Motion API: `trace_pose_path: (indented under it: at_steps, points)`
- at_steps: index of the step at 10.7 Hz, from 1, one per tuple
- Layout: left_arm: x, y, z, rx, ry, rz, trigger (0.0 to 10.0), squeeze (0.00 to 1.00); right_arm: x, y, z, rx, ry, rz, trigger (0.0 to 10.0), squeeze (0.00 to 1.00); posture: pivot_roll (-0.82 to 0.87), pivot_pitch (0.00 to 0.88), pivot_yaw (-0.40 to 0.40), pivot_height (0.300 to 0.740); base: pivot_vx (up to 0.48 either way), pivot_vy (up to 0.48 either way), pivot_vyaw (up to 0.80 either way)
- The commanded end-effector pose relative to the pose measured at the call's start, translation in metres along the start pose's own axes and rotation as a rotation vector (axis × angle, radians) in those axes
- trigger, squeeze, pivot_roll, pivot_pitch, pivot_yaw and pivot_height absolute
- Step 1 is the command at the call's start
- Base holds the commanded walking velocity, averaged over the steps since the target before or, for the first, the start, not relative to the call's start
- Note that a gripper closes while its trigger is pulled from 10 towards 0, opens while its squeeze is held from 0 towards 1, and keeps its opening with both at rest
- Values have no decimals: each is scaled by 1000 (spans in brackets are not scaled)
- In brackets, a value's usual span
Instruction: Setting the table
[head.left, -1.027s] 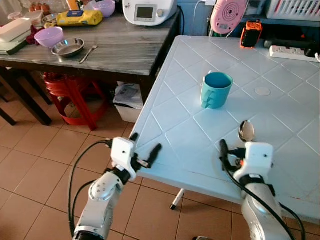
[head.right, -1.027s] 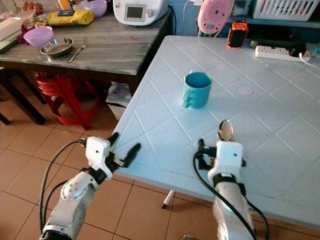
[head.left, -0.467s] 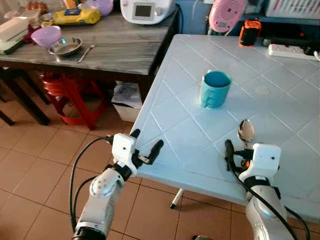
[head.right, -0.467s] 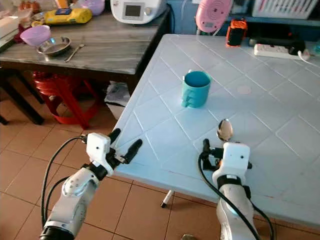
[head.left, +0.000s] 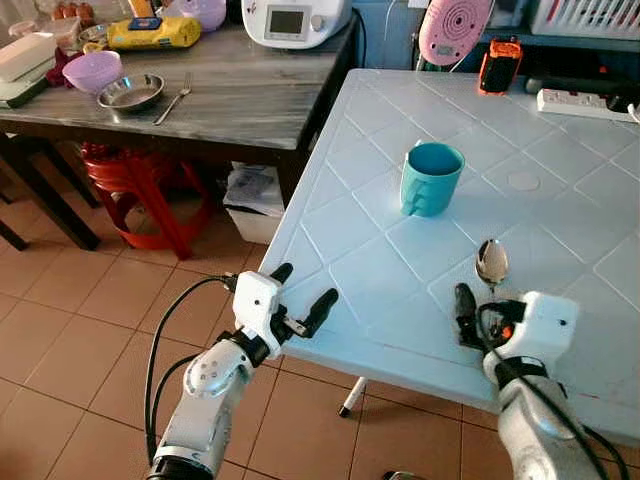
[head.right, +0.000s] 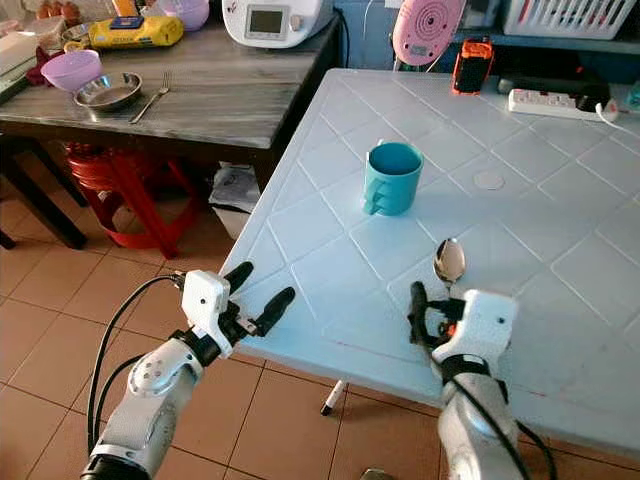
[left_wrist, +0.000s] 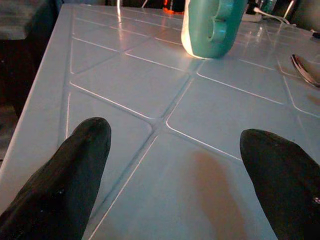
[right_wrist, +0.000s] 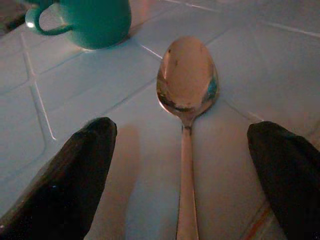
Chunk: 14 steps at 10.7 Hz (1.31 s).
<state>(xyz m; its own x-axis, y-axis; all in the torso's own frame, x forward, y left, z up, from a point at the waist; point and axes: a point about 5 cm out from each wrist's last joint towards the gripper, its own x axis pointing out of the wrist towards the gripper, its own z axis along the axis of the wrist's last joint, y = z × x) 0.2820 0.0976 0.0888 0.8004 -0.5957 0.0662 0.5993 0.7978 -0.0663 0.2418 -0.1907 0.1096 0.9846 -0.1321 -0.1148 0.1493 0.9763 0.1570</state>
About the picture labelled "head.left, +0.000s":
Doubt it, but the stainless steel bowl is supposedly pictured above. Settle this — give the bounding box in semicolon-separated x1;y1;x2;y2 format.
97;73;166;113

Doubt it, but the grey marble dark-framed table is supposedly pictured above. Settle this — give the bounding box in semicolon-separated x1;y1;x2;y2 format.
0;22;361;253

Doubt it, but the white lidded container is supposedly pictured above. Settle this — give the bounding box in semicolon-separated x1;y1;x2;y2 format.
0;32;59;109

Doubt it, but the lavender plastic basin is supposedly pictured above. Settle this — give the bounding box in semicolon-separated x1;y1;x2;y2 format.
165;0;228;31

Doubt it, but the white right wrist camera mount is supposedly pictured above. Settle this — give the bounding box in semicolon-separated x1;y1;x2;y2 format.
495;291;582;377

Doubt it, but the white plastic basket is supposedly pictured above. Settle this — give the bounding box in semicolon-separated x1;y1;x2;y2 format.
530;0;640;39

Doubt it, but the yellow food package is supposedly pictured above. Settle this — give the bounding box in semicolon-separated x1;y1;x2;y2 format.
106;16;202;51

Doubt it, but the purple plastic bowl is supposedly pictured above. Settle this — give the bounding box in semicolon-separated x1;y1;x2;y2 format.
62;51;124;95

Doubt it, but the blue orange small box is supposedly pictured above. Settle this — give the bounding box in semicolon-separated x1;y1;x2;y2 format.
127;0;162;22

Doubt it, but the white bin with bag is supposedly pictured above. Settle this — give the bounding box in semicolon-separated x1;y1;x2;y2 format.
222;163;287;246

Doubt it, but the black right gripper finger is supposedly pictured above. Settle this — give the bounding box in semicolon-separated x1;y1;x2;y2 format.
454;283;479;349

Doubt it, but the teal plastic mug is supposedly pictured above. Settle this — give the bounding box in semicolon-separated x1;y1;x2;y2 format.
400;141;466;218

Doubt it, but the white appliance with screen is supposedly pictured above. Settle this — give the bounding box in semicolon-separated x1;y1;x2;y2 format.
241;0;353;50

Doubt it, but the red plastic stool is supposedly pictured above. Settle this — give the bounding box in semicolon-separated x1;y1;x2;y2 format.
80;142;213;261

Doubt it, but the white table leg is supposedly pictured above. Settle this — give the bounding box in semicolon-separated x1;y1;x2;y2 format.
338;376;369;418

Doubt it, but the pink round fan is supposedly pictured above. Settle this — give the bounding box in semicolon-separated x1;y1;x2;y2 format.
418;0;494;68

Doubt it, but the dark red cloth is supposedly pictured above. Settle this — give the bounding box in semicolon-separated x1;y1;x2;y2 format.
42;62;69;91

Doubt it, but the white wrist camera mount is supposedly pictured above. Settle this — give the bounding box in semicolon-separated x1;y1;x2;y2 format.
233;270;287;347
495;291;582;377

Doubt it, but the metal spoon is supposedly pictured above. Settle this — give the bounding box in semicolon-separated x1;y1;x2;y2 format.
474;238;510;302

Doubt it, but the white plastic table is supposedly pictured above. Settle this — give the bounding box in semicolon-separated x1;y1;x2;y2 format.
257;68;640;446

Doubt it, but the white power strip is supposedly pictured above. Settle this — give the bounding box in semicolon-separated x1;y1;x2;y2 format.
537;88;639;123

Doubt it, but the orange black handheld device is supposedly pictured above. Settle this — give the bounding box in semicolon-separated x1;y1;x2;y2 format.
478;37;524;96

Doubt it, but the metal fork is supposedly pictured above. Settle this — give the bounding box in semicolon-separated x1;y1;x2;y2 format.
153;72;194;126

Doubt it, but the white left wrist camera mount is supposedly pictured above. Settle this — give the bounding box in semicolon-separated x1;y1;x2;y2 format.
233;270;287;347

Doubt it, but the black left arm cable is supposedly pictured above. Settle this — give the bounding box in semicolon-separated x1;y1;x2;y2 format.
143;275;237;467

